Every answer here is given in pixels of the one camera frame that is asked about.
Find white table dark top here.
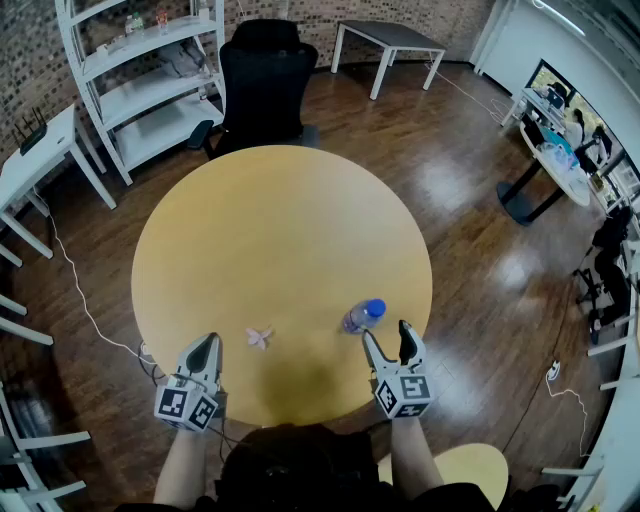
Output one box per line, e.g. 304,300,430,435
330,19,447,101

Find person's left forearm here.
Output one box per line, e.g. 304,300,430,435
152,427,209,506

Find large round yellow table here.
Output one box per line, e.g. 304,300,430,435
130,144,434,429

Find person's black clothing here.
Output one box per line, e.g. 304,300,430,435
114,422,566,512

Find black mesh office chair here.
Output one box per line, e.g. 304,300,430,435
187,18,321,162

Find plastic bottle with blue cap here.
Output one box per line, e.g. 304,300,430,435
341,298,387,335

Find black swivel chair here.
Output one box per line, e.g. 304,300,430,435
573,204,635,346

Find white table frame legs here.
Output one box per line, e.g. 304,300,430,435
542,319,640,506

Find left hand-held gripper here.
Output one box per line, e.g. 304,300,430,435
153,332,224,433

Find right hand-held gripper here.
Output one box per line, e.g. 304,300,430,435
361,319,433,420

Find small round wooden side table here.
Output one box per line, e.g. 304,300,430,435
377,443,510,512

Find black router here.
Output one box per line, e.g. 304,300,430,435
13,106,49,156

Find small pink flower object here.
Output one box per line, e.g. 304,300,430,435
244,324,275,351

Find white desk with laptop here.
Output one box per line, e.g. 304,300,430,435
501,87,569,136

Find white power strip cable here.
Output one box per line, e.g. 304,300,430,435
547,379,594,459

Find white metal shelf unit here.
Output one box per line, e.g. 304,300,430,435
53,0,229,187

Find person's right forearm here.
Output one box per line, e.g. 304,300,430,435
389,415,446,501

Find white oval table black base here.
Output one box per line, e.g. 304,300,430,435
496,119,592,227

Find white side table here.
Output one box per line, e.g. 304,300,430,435
0,102,119,261

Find clear plastic bags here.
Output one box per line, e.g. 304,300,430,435
537,141,576,171

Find glass partition window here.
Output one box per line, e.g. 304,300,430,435
529,58,632,177

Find grey bag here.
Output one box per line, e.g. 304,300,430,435
158,39,209,79

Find white floor cable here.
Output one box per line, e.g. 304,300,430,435
427,62,517,126
33,189,162,369

